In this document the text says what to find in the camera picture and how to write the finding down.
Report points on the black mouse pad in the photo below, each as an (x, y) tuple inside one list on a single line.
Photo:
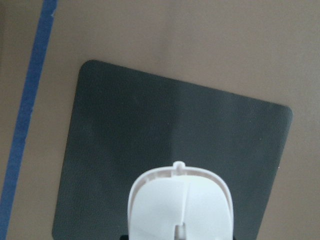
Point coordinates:
[(125, 122)]

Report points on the white computer mouse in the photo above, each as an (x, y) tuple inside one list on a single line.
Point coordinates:
[(180, 202)]

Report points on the blue tape grid lines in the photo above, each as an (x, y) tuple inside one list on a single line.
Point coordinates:
[(25, 111)]

